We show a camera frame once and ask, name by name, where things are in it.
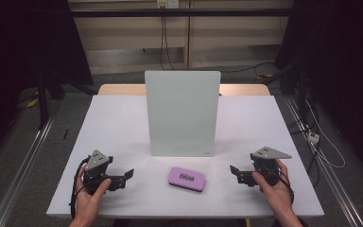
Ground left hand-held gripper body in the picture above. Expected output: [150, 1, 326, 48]
[81, 148, 128, 196]

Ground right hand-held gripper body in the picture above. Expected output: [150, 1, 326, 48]
[236, 146, 293, 187]

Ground purple whiteboard eraser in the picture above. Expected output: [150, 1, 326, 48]
[167, 166, 207, 193]

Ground person's right hand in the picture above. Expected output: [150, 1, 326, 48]
[251, 158, 295, 219]

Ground person's left hand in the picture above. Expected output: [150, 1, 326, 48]
[74, 165, 112, 224]

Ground white table cover sheet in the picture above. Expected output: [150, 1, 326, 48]
[45, 95, 325, 219]

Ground white power strip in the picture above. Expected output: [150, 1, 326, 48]
[307, 131, 320, 145]

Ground black metal stand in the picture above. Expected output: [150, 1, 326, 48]
[36, 70, 64, 131]
[261, 61, 310, 119]

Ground upright white whiteboard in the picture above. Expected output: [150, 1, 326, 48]
[144, 70, 222, 158]

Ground black curtain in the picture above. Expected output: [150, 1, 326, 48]
[0, 0, 95, 171]
[273, 0, 363, 181]

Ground black horizontal bar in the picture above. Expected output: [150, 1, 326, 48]
[70, 8, 295, 18]

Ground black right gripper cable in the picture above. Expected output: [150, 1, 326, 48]
[261, 164, 296, 204]

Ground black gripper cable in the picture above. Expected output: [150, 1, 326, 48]
[69, 156, 91, 221]
[261, 164, 296, 204]

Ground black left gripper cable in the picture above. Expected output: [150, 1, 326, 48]
[69, 156, 91, 221]

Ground metal floor rail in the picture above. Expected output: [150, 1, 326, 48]
[284, 95, 363, 227]
[0, 108, 61, 227]

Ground white floor cable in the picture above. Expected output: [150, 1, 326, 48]
[304, 99, 347, 169]

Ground black floor cable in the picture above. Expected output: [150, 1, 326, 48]
[219, 61, 276, 75]

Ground black hanging cables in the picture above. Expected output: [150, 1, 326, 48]
[159, 15, 175, 71]

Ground white wall socket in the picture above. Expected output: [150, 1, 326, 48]
[156, 0, 181, 9]

